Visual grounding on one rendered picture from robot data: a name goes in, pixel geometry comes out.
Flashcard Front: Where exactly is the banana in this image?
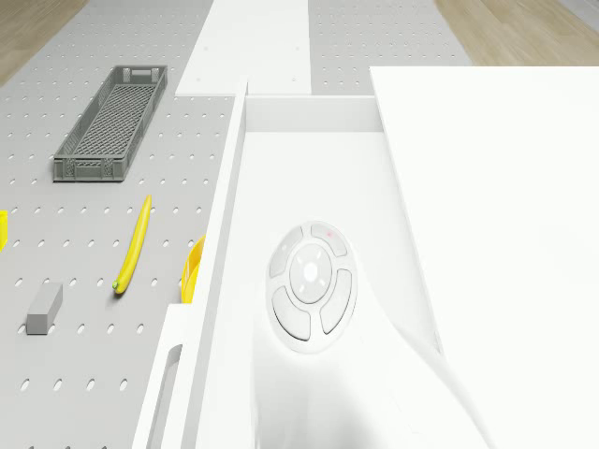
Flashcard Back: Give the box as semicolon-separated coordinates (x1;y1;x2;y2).
111;194;153;296

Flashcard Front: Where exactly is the grey cube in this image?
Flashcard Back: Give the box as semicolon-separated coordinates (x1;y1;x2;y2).
25;282;65;337

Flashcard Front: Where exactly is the white board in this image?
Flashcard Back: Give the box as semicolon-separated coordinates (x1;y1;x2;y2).
175;0;313;97

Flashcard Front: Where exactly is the white cabinet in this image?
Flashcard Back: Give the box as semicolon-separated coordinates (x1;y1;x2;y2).
369;65;599;449

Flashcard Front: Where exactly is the yellow bowl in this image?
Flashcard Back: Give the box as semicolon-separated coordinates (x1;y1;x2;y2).
180;234;208;305

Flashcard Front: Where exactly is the dark grey basket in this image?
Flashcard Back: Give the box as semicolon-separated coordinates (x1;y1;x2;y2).
51;65;169;184

